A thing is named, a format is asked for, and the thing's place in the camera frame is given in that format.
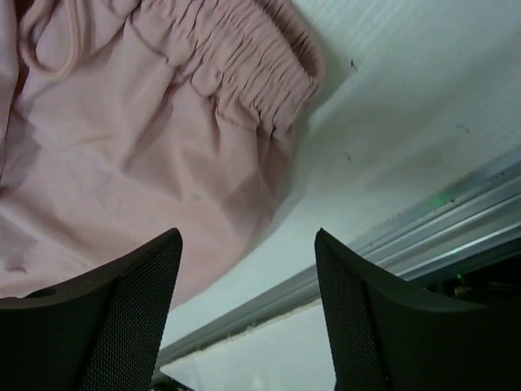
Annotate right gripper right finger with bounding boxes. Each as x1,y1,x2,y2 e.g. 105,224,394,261
315,231,520,390

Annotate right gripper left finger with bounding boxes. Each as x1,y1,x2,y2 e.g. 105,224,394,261
1,229,182,390

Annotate pink trousers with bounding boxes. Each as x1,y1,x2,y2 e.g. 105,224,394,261
1,1,324,305

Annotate aluminium frame rail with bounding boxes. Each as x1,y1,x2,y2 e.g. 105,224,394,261
155,155,520,368

